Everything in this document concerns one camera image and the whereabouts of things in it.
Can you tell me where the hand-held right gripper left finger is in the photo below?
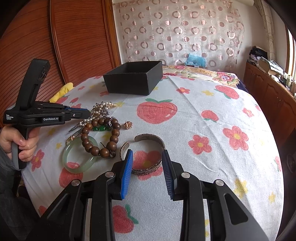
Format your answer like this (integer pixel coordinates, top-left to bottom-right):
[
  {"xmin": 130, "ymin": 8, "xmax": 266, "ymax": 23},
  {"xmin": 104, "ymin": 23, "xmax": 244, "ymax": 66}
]
[{"xmin": 27, "ymin": 149, "xmax": 134, "ymax": 241}]

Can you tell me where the green stone bracelet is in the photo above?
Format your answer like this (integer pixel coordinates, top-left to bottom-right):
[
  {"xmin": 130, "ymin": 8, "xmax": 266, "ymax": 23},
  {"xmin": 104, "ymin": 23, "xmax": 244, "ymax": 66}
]
[{"xmin": 91, "ymin": 124, "xmax": 113, "ymax": 132}]

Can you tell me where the yellow plush toy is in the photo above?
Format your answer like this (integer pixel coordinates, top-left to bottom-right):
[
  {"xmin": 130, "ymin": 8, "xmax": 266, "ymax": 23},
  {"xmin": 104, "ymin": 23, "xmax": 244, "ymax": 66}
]
[{"xmin": 49, "ymin": 82, "xmax": 74, "ymax": 103}]

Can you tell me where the long wooden cabinet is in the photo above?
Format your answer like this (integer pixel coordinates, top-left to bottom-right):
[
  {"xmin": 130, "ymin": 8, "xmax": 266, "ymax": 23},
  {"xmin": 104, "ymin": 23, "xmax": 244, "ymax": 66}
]
[{"xmin": 243, "ymin": 60, "xmax": 296, "ymax": 141}]

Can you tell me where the person's left forearm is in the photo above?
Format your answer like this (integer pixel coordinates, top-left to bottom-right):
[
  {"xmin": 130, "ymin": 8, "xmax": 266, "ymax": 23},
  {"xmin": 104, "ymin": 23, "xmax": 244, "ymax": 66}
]
[{"xmin": 0, "ymin": 148, "xmax": 23, "ymax": 193}]

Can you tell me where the silver chain jewellery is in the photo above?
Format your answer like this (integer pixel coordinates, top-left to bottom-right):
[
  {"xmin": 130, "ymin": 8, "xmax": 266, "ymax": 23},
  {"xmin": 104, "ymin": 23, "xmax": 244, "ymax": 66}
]
[{"xmin": 79, "ymin": 101, "xmax": 119, "ymax": 127}]

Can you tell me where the strawberry print bed sheet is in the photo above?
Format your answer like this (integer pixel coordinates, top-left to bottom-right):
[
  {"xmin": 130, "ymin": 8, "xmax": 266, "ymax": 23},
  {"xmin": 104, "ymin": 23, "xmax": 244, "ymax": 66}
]
[{"xmin": 22, "ymin": 70, "xmax": 284, "ymax": 241}]

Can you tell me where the black jewelry box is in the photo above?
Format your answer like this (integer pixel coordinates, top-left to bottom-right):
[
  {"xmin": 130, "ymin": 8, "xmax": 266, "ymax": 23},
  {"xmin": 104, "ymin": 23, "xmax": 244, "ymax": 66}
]
[{"xmin": 103, "ymin": 61, "xmax": 163, "ymax": 96}]

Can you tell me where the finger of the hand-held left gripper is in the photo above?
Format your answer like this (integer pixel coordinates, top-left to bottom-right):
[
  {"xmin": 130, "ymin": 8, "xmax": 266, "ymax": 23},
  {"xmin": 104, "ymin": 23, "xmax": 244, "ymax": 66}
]
[
  {"xmin": 63, "ymin": 109, "xmax": 91, "ymax": 121},
  {"xmin": 50, "ymin": 103, "xmax": 82, "ymax": 112}
]

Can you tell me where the blue plastic bag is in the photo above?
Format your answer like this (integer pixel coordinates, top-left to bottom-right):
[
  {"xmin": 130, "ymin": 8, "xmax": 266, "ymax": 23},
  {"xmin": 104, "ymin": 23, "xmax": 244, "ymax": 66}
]
[{"xmin": 185, "ymin": 53, "xmax": 207, "ymax": 67}]

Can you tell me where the brown wooden bead bracelet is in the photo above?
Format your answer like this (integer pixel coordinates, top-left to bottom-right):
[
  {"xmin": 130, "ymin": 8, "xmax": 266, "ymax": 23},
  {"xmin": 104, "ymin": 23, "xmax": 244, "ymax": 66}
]
[{"xmin": 81, "ymin": 118, "xmax": 121, "ymax": 159}]

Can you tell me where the silver chain necklace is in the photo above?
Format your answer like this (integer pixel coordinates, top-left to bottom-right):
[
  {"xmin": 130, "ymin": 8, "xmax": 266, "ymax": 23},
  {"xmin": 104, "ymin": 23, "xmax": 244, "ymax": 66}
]
[{"xmin": 104, "ymin": 115, "xmax": 115, "ymax": 128}]

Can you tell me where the silver cuff bracelet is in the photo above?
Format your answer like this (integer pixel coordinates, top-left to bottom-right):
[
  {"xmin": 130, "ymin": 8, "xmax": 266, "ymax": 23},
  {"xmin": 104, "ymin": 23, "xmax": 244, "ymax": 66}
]
[{"xmin": 120, "ymin": 133, "xmax": 165, "ymax": 177}]

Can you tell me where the floral blanket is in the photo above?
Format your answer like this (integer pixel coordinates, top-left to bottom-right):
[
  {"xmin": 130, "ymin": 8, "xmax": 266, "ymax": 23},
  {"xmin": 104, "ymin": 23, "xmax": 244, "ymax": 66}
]
[{"xmin": 162, "ymin": 64, "xmax": 241, "ymax": 88}]

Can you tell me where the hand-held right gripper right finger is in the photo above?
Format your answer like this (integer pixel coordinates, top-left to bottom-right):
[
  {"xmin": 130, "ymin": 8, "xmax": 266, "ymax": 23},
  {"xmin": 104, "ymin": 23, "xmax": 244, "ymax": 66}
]
[{"xmin": 161, "ymin": 150, "xmax": 270, "ymax": 241}]

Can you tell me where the flat cardboard box of papers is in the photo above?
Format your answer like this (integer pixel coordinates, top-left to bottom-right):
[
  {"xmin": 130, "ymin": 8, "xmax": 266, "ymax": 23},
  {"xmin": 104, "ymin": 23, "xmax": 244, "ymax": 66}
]
[{"xmin": 258, "ymin": 57, "xmax": 285, "ymax": 76}]

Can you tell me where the pale green jade bangle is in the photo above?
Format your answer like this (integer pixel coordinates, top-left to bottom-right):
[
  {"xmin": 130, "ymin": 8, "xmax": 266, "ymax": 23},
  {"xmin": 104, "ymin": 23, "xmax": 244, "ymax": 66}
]
[{"xmin": 62, "ymin": 136, "xmax": 99, "ymax": 173}]

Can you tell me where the cream patterned window curtain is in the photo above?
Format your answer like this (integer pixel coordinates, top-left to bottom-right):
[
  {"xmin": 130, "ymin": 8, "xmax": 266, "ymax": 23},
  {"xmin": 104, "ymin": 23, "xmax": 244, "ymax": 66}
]
[{"xmin": 254, "ymin": 0, "xmax": 276, "ymax": 61}]

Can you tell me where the brown wooden slatted panel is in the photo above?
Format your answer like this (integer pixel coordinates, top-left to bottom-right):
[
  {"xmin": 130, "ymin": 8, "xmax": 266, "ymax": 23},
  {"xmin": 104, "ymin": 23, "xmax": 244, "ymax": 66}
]
[{"xmin": 0, "ymin": 0, "xmax": 122, "ymax": 128}]

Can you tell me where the circle patterned wall cloth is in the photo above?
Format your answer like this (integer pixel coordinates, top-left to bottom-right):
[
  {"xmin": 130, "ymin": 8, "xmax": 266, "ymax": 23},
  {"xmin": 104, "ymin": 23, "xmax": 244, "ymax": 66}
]
[{"xmin": 113, "ymin": 0, "xmax": 246, "ymax": 70}]

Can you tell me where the person's left hand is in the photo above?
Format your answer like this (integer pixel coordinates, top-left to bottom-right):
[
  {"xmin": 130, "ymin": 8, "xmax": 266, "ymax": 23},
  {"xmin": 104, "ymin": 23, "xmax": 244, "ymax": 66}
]
[{"xmin": 0, "ymin": 127, "xmax": 40, "ymax": 162}]

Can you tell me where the dark blue mattress cover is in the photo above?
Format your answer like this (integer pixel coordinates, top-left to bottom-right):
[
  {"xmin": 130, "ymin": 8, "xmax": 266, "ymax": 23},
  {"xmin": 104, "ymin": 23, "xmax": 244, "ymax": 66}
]
[{"xmin": 238, "ymin": 79, "xmax": 250, "ymax": 93}]

